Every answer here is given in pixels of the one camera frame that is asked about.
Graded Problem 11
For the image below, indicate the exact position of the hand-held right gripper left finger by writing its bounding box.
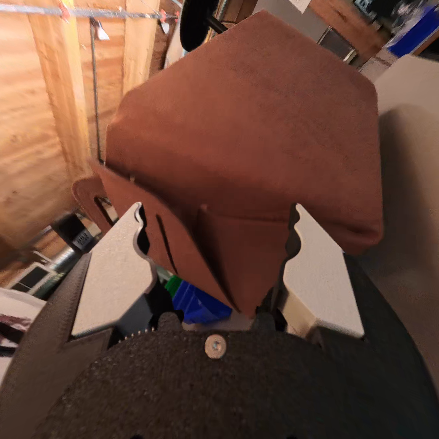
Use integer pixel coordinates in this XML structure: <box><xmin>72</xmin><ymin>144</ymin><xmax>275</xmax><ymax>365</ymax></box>
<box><xmin>71</xmin><ymin>202</ymin><xmax>172</xmax><ymax>338</ymax></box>

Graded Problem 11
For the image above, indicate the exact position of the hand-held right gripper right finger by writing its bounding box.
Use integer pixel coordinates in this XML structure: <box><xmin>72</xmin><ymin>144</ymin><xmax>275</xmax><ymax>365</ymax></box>
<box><xmin>276</xmin><ymin>203</ymin><xmax>365</xmax><ymax>338</ymax></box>

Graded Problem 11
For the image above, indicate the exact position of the brown cardboard box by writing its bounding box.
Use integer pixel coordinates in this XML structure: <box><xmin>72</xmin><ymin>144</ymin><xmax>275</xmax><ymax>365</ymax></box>
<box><xmin>72</xmin><ymin>10</ymin><xmax>383</xmax><ymax>318</ymax></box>

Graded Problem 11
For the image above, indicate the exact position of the green plastic storage bin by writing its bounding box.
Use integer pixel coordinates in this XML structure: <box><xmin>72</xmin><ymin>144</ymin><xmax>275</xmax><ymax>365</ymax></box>
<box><xmin>165</xmin><ymin>274</ymin><xmax>183</xmax><ymax>298</ymax></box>

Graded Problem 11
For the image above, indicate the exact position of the white box-shaped appliance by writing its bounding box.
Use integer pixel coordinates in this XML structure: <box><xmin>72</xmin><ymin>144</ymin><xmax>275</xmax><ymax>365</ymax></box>
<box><xmin>6</xmin><ymin>262</ymin><xmax>56</xmax><ymax>296</ymax></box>

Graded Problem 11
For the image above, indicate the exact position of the blue plastic storage bin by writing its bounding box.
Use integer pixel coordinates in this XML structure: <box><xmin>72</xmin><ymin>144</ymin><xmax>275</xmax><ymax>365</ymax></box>
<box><xmin>171</xmin><ymin>281</ymin><xmax>234</xmax><ymax>324</ymax></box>

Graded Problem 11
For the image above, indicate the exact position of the thin metal rod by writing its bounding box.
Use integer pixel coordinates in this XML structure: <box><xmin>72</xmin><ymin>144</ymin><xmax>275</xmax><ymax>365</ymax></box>
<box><xmin>89</xmin><ymin>17</ymin><xmax>105</xmax><ymax>163</ymax></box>

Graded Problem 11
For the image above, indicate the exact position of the black round disc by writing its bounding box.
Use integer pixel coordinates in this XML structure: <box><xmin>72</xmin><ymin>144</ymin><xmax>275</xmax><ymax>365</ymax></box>
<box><xmin>180</xmin><ymin>0</ymin><xmax>228</xmax><ymax>53</ymax></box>

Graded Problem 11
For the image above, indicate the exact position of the large blue plastic bin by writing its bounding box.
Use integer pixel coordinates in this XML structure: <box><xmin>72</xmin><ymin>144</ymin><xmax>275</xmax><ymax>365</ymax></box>
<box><xmin>388</xmin><ymin>5</ymin><xmax>439</xmax><ymax>58</ymax></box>

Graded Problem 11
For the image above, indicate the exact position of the metal ceiling pipe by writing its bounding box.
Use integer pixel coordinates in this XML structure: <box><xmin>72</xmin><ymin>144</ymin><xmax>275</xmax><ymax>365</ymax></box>
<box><xmin>0</xmin><ymin>4</ymin><xmax>179</xmax><ymax>19</ymax></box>

